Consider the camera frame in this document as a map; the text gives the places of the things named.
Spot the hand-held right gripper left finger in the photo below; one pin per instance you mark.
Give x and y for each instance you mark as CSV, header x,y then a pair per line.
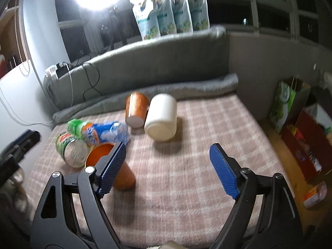
x,y
112,168

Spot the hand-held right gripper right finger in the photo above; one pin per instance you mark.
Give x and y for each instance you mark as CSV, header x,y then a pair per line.
x,y
224,171

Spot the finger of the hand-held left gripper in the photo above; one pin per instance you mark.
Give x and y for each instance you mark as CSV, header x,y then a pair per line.
x,y
26,138

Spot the orange plastic cup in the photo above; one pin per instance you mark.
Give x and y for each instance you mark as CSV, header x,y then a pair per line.
x,y
124,177

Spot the person's left forearm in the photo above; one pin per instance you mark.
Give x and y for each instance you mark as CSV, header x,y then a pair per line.
x,y
13,197

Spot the blue orange plastic bottle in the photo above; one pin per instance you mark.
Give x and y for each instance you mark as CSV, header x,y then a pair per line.
x,y
103,134

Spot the green drink can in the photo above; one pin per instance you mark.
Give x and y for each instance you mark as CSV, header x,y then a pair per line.
x,y
72,147

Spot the pink checkered blanket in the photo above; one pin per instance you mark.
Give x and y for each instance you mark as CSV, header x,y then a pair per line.
x,y
181,186

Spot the orange can lying down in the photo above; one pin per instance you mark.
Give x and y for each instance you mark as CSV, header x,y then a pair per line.
x,y
136,107

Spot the white plastic jar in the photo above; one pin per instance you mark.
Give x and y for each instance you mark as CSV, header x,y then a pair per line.
x,y
162,119

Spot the white power strip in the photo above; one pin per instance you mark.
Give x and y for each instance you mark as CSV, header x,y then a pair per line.
x,y
50,71

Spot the black power adapter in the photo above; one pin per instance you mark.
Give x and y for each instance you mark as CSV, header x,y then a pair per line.
x,y
62,72

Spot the red cardboard box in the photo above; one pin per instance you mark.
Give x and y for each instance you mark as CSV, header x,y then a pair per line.
x,y
306,145

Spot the grey rolled blanket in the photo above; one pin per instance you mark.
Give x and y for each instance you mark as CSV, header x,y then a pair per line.
x,y
207,85

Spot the green paper bag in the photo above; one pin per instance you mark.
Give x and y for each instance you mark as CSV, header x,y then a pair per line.
x,y
284,103

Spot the orange snack packet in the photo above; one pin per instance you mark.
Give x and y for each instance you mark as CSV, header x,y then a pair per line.
x,y
315,195

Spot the grey sofa backrest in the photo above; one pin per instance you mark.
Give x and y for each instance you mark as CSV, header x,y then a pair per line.
x,y
155,64

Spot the black tripod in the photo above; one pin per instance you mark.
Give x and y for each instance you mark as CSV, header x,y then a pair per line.
x,y
112,28

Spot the white window frame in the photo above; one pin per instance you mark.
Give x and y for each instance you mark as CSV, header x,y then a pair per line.
x,y
293,18

